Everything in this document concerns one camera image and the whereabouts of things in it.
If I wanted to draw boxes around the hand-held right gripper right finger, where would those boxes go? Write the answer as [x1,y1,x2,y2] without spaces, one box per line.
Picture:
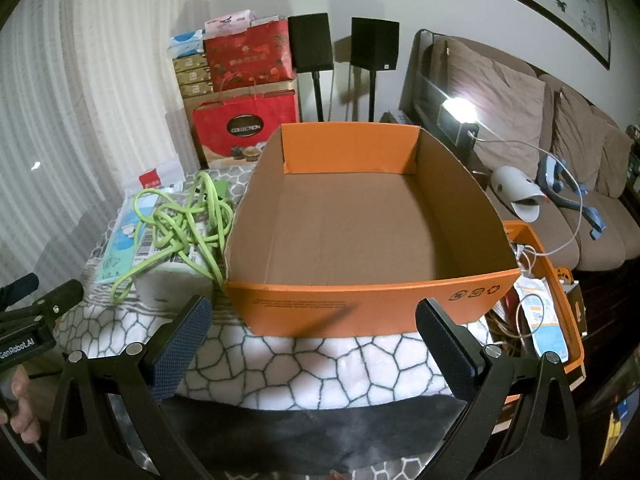
[416,298,585,480]

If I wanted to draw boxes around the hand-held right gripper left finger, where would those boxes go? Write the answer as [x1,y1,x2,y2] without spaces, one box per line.
[50,296,213,480]

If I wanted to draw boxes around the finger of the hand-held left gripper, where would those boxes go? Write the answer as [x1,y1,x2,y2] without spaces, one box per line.
[0,280,84,335]
[0,273,40,309]

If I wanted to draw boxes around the grey labelled packet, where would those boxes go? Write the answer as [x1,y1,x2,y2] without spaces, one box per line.
[134,215,228,312]

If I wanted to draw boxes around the white blue packet red label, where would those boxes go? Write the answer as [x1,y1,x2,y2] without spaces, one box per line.
[97,160,183,285]

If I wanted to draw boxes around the orange cardboard box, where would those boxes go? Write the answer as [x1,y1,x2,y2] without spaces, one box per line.
[223,121,522,338]

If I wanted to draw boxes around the green cable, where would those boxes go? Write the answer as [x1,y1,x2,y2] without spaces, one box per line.
[111,171,236,304]

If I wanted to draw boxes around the person's left hand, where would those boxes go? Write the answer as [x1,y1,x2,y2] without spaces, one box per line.
[0,367,34,444]

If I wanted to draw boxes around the blue white mask packet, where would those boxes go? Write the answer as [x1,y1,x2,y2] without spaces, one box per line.
[515,277,571,363]

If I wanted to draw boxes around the grey white patterned blanket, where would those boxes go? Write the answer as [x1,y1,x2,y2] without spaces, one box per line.
[52,165,501,478]

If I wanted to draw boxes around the orange plastic basket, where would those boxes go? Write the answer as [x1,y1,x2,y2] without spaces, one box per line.
[487,220,588,403]

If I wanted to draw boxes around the white handheld device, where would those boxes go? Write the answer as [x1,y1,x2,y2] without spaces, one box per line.
[487,165,549,221]

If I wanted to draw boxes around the white curtain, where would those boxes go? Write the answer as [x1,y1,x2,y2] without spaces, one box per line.
[0,0,211,311]

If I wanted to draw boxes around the brown sofa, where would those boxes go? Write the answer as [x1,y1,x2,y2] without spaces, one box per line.
[400,29,640,281]

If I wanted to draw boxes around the red gift bag round label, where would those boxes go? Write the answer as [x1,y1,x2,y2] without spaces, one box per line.
[192,90,301,168]

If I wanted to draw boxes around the bright box lamp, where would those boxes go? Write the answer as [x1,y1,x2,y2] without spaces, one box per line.
[437,97,482,150]

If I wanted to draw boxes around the brown sofa cushion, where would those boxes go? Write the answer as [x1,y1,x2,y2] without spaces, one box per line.
[432,37,546,148]
[550,85,626,196]
[595,125,637,198]

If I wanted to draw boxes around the blue white tissue pack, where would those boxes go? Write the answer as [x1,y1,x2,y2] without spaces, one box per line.
[167,30,207,60]

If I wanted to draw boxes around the red floral gift bag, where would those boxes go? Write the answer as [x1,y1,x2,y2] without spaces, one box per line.
[204,17,297,92]

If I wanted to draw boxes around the pink packet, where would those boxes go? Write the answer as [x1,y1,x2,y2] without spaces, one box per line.
[204,10,253,36]

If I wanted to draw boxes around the black speaker on stand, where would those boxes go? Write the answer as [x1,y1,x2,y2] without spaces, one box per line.
[287,13,333,123]
[350,17,400,123]

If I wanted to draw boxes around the white cable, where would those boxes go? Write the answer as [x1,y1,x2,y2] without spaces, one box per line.
[515,130,584,341]

